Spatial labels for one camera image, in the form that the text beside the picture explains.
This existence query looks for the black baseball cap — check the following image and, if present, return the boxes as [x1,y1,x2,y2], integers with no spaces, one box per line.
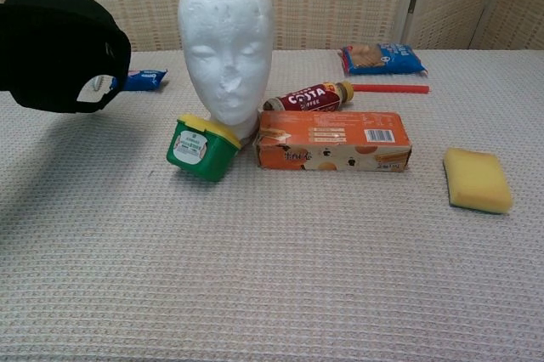
[0,0,133,115]

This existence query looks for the white foam mannequin head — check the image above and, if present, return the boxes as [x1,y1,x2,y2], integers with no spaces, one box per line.
[177,0,274,142]

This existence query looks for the orange biscuit box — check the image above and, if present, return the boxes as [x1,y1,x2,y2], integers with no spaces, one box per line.
[253,110,412,174]

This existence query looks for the Costa coffee bottle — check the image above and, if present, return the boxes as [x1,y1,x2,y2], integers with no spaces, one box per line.
[262,80,354,112]

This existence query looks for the green tub with yellow lid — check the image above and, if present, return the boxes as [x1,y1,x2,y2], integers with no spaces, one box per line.
[166,113,242,183]

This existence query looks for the white woven tablecloth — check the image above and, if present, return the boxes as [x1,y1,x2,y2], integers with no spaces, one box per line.
[0,49,544,362]

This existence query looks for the red stick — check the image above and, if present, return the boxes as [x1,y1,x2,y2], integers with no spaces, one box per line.
[351,83,430,95]

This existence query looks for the blue Oreo packet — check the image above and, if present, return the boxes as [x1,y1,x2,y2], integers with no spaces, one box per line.
[110,67,169,93]

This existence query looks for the blue biscuit bag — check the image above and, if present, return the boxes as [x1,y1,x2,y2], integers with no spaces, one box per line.
[338,42,428,76]

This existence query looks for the woven folding screen panel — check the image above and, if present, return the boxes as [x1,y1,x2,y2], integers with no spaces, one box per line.
[210,0,416,52]
[0,0,216,53]
[471,0,544,51]
[403,0,507,51]

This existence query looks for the yellow sponge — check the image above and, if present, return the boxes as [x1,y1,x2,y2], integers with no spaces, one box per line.
[443,147,513,215]

